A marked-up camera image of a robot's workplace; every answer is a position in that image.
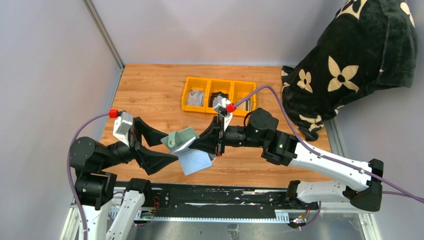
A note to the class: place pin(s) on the yellow middle plastic bin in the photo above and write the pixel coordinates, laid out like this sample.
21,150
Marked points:
216,87

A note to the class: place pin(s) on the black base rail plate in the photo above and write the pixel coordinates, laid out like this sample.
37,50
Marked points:
218,203

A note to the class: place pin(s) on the yellow left plastic bin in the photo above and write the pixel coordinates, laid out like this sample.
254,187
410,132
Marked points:
194,83

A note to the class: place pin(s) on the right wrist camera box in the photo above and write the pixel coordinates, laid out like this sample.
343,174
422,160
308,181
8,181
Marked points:
225,108

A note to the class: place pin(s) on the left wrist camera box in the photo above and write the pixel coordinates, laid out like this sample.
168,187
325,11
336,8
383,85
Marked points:
122,126

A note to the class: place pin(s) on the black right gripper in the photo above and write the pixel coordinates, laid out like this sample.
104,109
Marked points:
210,140

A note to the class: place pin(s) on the striped beige cards in bin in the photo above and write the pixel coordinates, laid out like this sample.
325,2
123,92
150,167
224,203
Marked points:
246,105

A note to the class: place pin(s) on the black floral blanket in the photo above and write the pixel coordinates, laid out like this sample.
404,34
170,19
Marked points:
370,45

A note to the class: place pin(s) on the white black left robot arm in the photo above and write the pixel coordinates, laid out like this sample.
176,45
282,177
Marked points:
93,188

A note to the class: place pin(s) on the silver cards in bin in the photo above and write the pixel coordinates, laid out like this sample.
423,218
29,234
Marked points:
195,98

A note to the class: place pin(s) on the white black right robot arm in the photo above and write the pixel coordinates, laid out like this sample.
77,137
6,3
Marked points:
353,181

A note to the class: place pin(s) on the aluminium frame post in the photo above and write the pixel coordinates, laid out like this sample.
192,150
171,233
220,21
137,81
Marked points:
97,20

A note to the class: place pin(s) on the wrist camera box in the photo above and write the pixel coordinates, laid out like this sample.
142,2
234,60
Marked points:
225,108
122,126

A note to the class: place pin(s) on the mint green leather card holder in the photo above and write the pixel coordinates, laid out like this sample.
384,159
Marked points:
190,160

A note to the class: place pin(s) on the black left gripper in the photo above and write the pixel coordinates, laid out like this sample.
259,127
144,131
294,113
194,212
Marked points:
151,160

